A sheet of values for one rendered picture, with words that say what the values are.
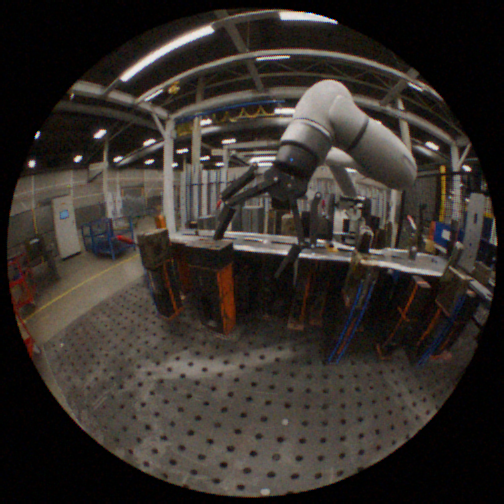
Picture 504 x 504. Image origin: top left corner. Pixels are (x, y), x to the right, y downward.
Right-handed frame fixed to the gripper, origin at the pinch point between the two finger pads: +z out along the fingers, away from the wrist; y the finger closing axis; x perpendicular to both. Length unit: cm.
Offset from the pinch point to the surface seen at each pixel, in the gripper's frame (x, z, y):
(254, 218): -38.0, -3.0, 12.5
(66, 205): -62, 200, 606
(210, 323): -13.2, 33.5, 2.9
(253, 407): 8.1, 31.4, -21.1
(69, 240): -75, 302, 558
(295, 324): -25.8, 22.5, -24.0
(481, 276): -8, -37, -82
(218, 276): -8.3, 12.6, 5.8
